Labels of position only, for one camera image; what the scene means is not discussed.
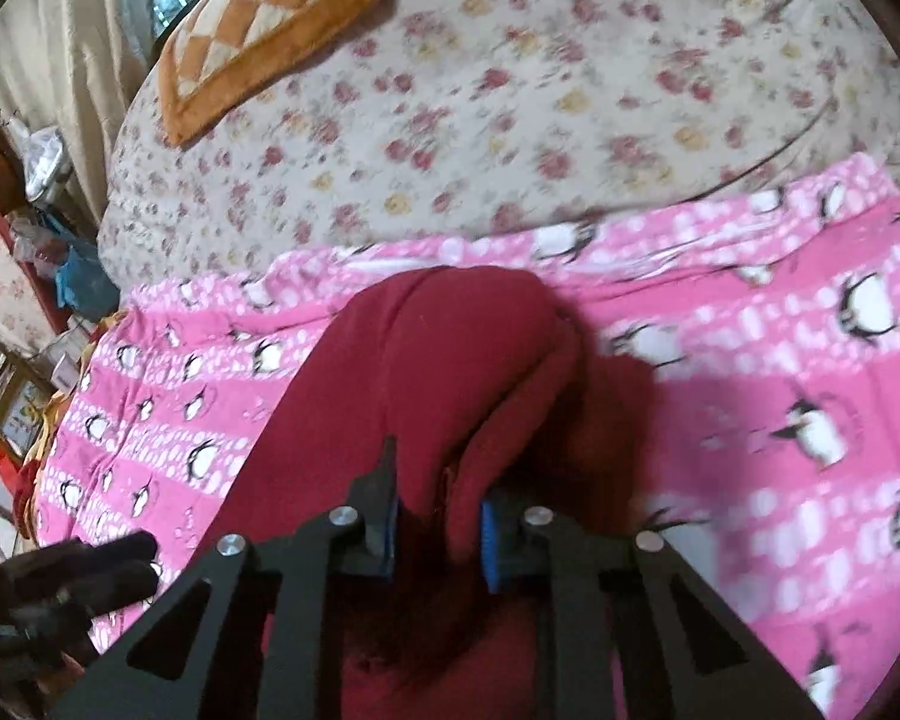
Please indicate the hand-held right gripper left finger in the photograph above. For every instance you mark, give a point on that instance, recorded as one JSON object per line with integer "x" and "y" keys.
{"x": 388, "y": 532}

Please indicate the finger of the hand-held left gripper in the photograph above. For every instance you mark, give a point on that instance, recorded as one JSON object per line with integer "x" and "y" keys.
{"x": 116, "y": 586}
{"x": 97, "y": 553}

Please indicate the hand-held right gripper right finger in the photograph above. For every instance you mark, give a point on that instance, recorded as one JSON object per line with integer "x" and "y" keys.
{"x": 493, "y": 544}

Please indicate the dark red garment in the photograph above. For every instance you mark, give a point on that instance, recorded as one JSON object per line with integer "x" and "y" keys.
{"x": 435, "y": 375}

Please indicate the blue plastic bag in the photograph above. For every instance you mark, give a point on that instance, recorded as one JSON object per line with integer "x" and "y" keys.
{"x": 82, "y": 274}

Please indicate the pink penguin print blanket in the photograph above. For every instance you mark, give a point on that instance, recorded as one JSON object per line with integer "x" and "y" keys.
{"x": 757, "y": 360}

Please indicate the cluttered red shelf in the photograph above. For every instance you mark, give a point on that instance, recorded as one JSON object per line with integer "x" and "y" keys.
{"x": 7, "y": 195}

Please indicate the floral bed sheet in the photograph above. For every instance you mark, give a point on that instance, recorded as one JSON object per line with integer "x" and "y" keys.
{"x": 510, "y": 105}

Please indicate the beige curtain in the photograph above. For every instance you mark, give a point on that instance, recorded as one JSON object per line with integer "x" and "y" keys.
{"x": 67, "y": 52}

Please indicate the orange checkered cushion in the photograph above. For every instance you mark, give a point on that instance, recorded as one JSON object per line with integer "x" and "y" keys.
{"x": 262, "y": 30}

